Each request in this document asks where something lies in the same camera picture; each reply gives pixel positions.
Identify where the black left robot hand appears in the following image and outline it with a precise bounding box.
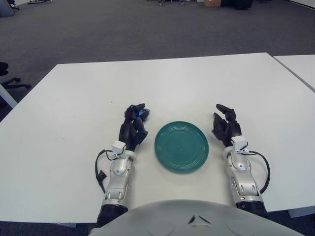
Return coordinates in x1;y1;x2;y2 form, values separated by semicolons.
119;103;150;151

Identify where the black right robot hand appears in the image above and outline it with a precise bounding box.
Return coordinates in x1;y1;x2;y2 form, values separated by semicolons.
210;103;243;148

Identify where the blue purple gum pack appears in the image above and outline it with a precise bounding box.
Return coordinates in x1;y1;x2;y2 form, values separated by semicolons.
129;105;151;122

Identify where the teal green plate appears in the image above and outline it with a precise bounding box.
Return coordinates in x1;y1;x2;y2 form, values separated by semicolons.
154;120;210;175

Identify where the grey robot torso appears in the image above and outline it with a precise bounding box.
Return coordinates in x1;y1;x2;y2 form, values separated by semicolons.
88;199;315;236

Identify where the white table support beam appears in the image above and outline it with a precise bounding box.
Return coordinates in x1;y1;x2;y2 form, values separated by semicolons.
289;209;315;219

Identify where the black bulky background object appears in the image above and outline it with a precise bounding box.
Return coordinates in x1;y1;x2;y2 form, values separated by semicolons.
221;0;254;10

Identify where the blue grey cabinet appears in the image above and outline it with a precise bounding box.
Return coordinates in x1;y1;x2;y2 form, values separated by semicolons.
0;0;12;17

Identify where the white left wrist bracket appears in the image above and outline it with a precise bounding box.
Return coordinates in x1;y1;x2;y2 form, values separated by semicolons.
111;140;126;155

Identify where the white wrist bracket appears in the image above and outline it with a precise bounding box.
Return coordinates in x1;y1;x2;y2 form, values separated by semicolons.
231;136;248;151
111;140;126;155

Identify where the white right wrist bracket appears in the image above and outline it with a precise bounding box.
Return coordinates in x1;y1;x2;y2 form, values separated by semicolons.
231;136;248;151

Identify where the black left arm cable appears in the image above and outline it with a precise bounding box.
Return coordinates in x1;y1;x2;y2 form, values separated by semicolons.
94;148;116;194

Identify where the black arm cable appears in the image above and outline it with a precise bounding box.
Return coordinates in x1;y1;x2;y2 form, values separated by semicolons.
242;150;271;194
94;148;116;194

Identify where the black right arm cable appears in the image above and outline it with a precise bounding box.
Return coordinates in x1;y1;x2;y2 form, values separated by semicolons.
242;150;271;194

